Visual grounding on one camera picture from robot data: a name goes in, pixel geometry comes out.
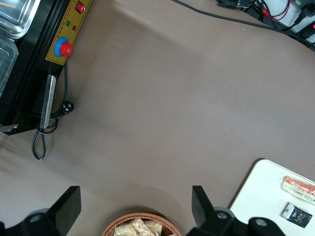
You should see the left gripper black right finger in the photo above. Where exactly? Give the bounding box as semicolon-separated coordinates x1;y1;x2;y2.
186;185;286;236

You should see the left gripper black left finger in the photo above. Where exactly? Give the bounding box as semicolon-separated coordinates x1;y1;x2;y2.
0;186;82;236

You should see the beige serving tray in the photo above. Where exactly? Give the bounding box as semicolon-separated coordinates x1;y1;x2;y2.
228;159;315;236

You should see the stainless steel tray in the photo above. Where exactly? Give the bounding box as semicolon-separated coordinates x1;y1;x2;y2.
0;0;41;40

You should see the clear-wrapped rice crisp packet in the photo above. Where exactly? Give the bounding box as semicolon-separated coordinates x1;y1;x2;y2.
144;220;164;236
131;218;156;236
114;222;136;236

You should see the round wicker basket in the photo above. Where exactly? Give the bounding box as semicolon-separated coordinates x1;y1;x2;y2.
102;213;182;236

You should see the small flat black packet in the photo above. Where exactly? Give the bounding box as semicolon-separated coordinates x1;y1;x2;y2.
282;202;313;229

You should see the wrapped sandwich with orange filling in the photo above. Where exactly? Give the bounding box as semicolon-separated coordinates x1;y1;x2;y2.
279;176;315;205

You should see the black sealing machine yellow panel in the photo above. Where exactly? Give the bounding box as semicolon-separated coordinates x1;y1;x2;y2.
0;0;94;136

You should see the clear plastic container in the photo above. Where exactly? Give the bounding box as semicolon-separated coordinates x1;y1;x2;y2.
0;31;19;99

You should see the small electronics board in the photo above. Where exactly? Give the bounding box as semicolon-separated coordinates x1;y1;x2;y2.
216;0;254;11

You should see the black machine cable with plug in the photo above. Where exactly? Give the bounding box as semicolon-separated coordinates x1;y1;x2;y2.
31;61;76;161

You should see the long black cable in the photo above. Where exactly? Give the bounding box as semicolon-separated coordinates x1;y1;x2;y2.
171;0;315;52

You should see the thin red wire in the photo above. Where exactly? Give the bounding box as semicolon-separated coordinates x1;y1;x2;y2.
260;0;291;22

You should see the black power plug cable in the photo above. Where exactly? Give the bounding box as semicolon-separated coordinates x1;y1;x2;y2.
280;3;315;32

